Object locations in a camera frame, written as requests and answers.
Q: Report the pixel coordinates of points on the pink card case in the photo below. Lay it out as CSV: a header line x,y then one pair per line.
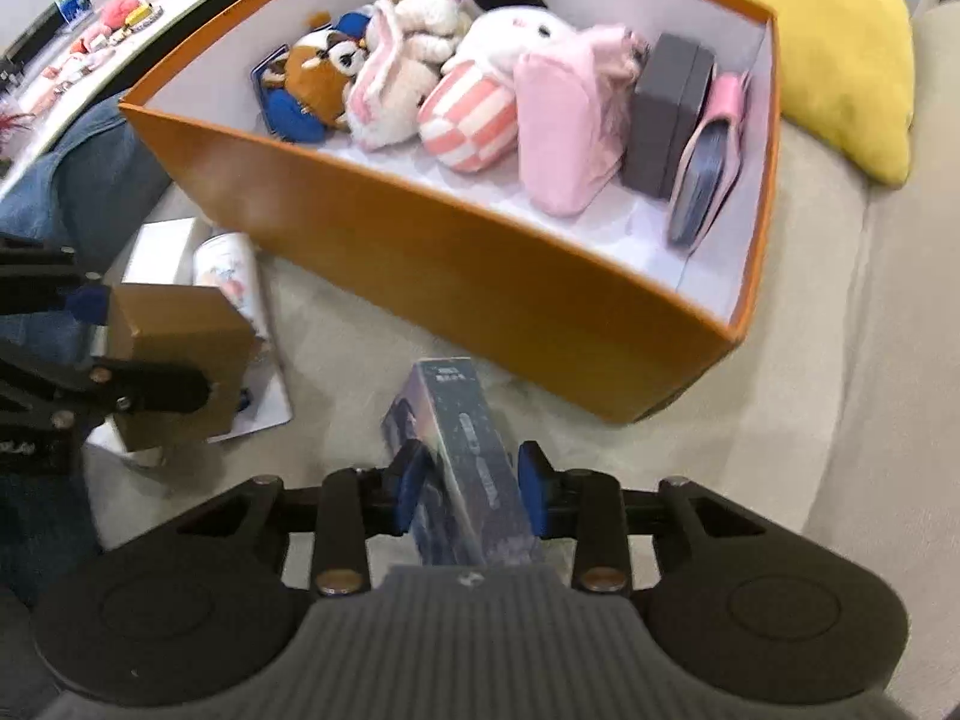
x,y
705,172

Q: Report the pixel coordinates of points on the white pink crochet toy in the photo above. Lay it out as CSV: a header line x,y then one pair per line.
x,y
382,97

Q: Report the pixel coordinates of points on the pink fabric pouch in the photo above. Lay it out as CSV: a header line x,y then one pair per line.
x,y
570,135

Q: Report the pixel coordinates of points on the purple printed card box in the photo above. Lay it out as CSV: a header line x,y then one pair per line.
x,y
465,450

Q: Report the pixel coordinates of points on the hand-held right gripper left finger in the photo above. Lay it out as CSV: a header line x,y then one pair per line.
x,y
409,491

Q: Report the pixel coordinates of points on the brown raccoon plush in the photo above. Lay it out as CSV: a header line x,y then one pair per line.
x,y
319,71

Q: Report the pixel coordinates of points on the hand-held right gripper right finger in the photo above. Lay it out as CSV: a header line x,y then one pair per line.
x,y
531,487

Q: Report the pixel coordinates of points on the small gold box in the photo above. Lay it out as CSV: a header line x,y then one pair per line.
x,y
180,330

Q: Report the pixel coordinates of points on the beige sofa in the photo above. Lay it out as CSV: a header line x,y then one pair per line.
x,y
825,390

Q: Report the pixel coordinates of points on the small yellow toy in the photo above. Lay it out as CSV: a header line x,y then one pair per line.
x,y
141,17

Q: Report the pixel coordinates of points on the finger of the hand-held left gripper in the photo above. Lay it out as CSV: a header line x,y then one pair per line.
x,y
150,390
82,300

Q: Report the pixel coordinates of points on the purple printed card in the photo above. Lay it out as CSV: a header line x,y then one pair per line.
x,y
270,64

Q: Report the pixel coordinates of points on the dark grey box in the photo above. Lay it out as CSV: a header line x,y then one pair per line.
x,y
664,120

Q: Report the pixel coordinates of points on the white plush with striped body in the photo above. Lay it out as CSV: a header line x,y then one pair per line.
x,y
517,34

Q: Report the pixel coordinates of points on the pink round toy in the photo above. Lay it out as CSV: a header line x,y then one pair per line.
x,y
114,11

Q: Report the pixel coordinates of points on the white paper booklet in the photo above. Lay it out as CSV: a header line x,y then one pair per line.
x,y
161,247

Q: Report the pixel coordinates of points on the white printed cylinder can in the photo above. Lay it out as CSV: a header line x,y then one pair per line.
x,y
225,270

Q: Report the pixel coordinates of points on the white card sleeve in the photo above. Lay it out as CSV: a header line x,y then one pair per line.
x,y
266,405

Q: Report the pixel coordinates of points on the yellow pillow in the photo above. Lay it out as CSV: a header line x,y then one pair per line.
x,y
825,52

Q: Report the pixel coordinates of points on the white blue duck plush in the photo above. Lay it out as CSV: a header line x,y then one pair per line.
x,y
352,24

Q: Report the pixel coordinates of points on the cream crochet doll purple flower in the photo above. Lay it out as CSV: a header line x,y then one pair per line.
x,y
431,19

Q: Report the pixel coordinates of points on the orange cardboard box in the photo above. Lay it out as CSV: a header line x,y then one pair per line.
x,y
450,270

